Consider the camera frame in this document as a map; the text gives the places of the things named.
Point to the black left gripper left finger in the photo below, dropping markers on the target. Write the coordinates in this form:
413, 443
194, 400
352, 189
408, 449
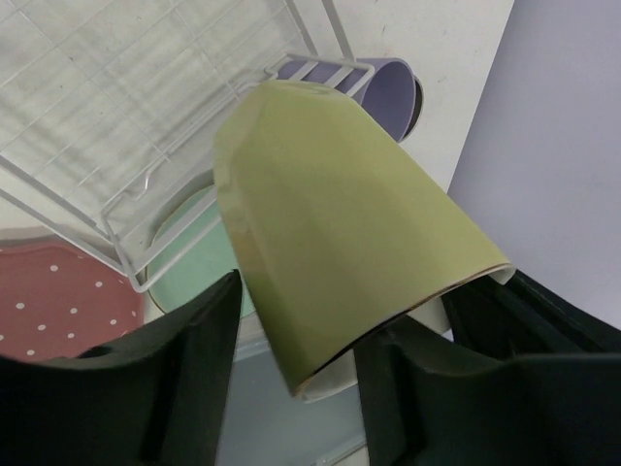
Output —
155, 396

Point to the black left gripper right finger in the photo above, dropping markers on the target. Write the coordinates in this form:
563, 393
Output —
527, 378

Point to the pale yellow mug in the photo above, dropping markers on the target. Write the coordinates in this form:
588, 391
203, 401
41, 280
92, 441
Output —
337, 231

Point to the pink polka dot plate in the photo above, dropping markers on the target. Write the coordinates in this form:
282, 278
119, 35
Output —
57, 301

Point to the mint green floral plate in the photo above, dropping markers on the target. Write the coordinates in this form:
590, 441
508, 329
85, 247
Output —
204, 254

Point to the lavender cup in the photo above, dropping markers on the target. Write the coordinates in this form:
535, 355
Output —
393, 96

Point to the white wire dish rack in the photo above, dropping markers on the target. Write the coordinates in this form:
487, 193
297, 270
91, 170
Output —
108, 108

